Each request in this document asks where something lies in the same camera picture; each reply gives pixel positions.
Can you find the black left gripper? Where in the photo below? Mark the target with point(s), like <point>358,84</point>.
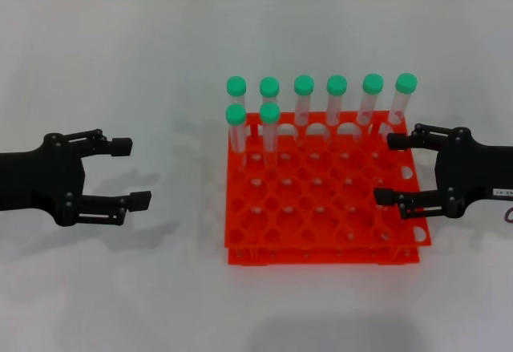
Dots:
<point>40,179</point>

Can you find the clear test tube green cap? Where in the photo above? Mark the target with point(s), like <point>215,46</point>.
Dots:
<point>236,86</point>
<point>269,114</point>
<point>336,84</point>
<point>373,83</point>
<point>235,114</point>
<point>304,84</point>
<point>269,86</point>
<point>406,82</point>

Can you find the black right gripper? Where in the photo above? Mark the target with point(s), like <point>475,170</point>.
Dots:
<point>469,171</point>

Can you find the orange test tube rack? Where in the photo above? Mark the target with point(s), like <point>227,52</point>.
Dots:
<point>324,259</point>

